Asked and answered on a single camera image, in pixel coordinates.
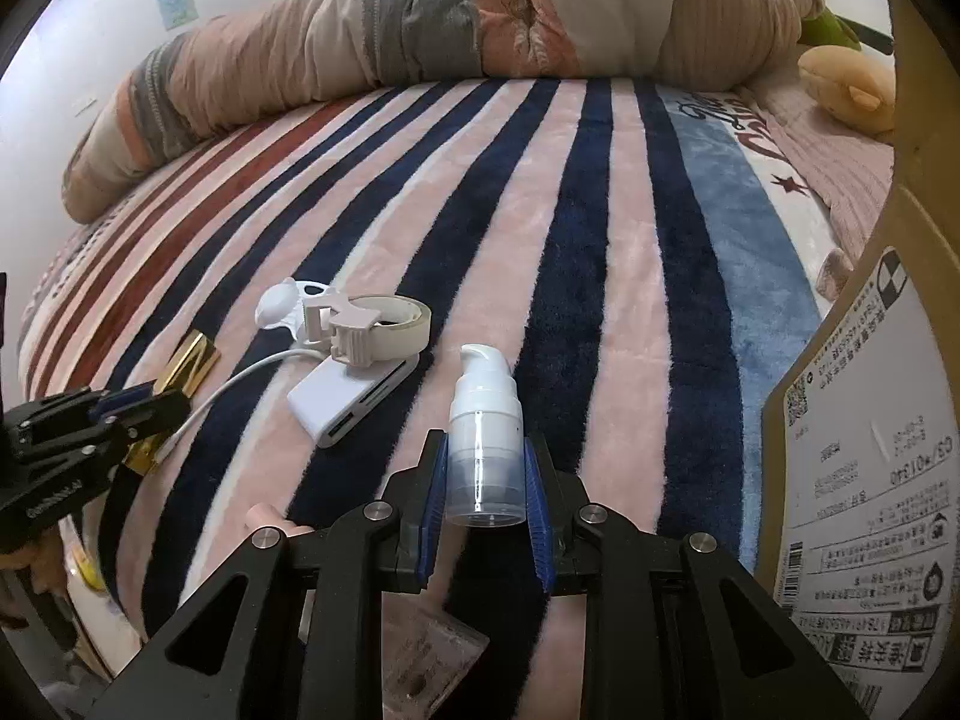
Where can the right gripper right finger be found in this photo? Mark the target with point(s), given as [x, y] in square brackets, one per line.
[675, 628]

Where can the tan plush toy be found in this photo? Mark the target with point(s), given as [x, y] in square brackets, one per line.
[853, 88]

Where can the green plush toy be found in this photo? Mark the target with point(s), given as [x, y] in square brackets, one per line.
[826, 29]

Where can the white card reader with cable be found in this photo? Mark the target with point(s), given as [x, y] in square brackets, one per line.
[327, 403]

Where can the clear plastic packet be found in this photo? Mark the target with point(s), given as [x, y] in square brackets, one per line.
[425, 655]

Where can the pink knitted blanket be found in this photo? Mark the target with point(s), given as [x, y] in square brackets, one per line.
[851, 173]

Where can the blue wall poster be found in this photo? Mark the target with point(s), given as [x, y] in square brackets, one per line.
[177, 13]

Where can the brown cardboard box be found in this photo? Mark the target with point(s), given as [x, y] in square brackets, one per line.
[859, 531]

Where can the beige plastic clip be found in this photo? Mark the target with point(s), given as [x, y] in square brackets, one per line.
[346, 330]

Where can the rolled striped duvet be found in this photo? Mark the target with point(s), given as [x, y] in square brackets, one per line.
[240, 68]

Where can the white pump bottle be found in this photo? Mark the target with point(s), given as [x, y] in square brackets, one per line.
[485, 472]

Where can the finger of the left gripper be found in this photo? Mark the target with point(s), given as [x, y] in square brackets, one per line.
[58, 452]

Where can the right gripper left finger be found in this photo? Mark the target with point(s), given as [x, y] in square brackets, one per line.
[291, 626]

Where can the beige tape roll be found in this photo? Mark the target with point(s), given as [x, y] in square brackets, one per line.
[405, 323]

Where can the striped fleece blanket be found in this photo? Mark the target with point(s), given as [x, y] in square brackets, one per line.
[645, 259]

